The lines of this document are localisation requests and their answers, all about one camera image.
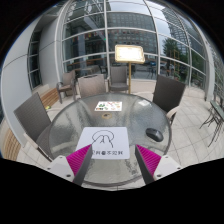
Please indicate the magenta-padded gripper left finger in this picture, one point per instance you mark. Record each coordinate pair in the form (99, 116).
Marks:
(63, 166)

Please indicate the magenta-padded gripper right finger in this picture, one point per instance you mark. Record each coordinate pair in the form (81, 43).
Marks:
(165, 165)

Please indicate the black computer mouse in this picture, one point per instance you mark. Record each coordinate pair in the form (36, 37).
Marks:
(154, 134)

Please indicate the white mouse pad with drawing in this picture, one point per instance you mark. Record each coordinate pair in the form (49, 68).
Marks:
(87, 140)

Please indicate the dark grey wicker chair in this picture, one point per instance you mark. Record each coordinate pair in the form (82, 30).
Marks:
(168, 93)
(31, 116)

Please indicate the black metal folding furniture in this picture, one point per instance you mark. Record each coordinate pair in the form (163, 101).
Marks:
(215, 116)

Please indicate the wooden slat bench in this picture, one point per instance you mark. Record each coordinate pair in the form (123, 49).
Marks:
(50, 96)

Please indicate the colourful picture menu card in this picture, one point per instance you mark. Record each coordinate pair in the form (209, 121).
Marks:
(108, 106)

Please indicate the brown wicker chair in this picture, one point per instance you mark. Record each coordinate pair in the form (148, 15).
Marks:
(68, 81)
(91, 86)
(118, 77)

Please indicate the gold menu sign stand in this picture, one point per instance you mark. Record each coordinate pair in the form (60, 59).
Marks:
(130, 53)

